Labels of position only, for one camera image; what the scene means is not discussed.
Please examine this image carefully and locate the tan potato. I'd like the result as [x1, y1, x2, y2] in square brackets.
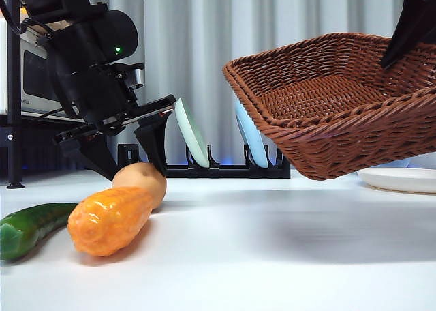
[112, 162, 168, 212]

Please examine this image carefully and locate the orange corn cob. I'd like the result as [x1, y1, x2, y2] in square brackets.
[67, 186, 155, 258]

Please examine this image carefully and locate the green cucumber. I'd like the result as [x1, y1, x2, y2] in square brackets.
[0, 202, 80, 262]

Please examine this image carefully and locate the brown wicker basket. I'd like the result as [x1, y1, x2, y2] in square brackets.
[222, 32, 436, 181]

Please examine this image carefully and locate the pale green plate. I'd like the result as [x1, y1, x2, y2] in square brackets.
[174, 98, 210, 168]

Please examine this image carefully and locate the white toaster oven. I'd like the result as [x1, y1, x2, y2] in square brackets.
[0, 19, 86, 121]

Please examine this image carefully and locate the black plate rack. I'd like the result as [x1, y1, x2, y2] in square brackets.
[117, 143, 292, 179]

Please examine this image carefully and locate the light blue plate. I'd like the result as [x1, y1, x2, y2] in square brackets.
[234, 99, 270, 168]

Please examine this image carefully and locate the grey curtain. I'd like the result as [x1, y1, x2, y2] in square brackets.
[81, 0, 436, 171]

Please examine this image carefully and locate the white plate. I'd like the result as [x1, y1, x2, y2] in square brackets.
[356, 167, 436, 194]

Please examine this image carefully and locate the pale grey camera box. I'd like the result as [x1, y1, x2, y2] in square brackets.
[127, 67, 146, 89]

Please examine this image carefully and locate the black metal shelf frame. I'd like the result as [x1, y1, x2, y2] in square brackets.
[0, 0, 98, 190]

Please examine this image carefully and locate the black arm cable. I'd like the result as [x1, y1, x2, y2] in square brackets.
[0, 0, 52, 36]

